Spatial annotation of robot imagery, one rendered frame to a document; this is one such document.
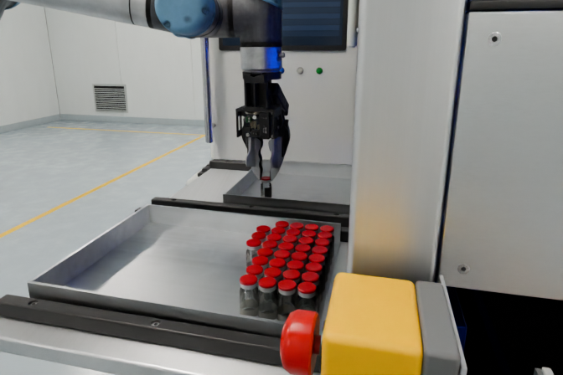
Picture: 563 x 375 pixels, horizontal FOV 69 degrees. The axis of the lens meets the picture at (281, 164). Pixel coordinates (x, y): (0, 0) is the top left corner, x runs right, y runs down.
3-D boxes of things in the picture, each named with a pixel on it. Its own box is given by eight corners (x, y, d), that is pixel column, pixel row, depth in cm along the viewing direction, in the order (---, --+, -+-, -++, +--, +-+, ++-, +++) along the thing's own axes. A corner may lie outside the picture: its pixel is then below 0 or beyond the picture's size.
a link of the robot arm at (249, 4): (235, -17, 75) (282, -17, 75) (237, 46, 78) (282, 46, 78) (230, -24, 67) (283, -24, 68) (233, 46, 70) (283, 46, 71)
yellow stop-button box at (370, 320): (432, 370, 30) (443, 281, 28) (446, 466, 23) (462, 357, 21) (327, 352, 31) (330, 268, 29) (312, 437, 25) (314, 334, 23)
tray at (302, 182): (403, 182, 95) (404, 167, 94) (409, 228, 71) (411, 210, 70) (261, 172, 103) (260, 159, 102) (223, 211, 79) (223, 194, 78)
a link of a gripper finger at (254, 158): (238, 185, 79) (240, 138, 76) (248, 176, 85) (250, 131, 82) (254, 187, 78) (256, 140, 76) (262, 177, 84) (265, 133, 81)
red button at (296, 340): (341, 352, 29) (343, 303, 28) (335, 398, 25) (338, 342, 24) (288, 343, 30) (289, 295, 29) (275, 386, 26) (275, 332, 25)
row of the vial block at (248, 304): (291, 249, 64) (291, 221, 62) (255, 321, 47) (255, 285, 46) (276, 247, 64) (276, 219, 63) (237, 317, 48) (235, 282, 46)
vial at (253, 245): (264, 269, 58) (264, 238, 57) (260, 276, 56) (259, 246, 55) (249, 266, 58) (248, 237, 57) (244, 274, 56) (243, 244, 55)
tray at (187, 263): (339, 243, 66) (340, 223, 65) (311, 357, 42) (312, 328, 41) (149, 222, 74) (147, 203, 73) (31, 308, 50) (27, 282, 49)
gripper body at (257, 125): (235, 141, 75) (232, 73, 72) (249, 131, 83) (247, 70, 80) (276, 142, 73) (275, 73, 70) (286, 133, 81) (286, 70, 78)
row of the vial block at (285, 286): (319, 252, 63) (320, 223, 61) (294, 326, 46) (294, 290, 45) (305, 250, 63) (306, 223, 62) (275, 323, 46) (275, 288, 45)
